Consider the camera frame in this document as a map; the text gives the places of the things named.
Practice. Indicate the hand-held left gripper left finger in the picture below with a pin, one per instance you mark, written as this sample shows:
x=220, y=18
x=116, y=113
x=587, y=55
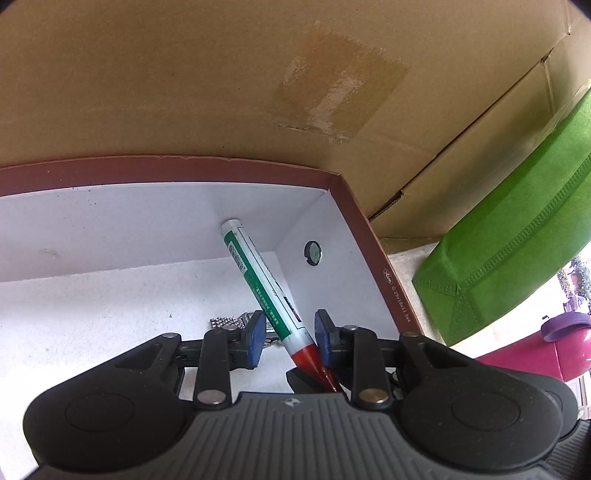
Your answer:
x=256, y=344

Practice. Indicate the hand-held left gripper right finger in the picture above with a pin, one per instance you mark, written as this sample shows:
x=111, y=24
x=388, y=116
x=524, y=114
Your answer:
x=322, y=341

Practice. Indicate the brown box white inside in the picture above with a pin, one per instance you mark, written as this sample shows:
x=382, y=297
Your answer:
x=138, y=221

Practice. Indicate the green fabric bag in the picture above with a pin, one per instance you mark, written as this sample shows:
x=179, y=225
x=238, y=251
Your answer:
x=508, y=230

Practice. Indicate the large cardboard box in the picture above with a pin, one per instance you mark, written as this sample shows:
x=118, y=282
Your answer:
x=184, y=92

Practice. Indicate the metal watch band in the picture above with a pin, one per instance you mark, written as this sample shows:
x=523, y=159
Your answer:
x=226, y=321

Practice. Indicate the green white marker red cap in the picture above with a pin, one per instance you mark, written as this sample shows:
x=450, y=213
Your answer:
x=263, y=286

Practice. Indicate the magenta container with purple lid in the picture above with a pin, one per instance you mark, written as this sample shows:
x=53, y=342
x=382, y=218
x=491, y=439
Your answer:
x=531, y=357

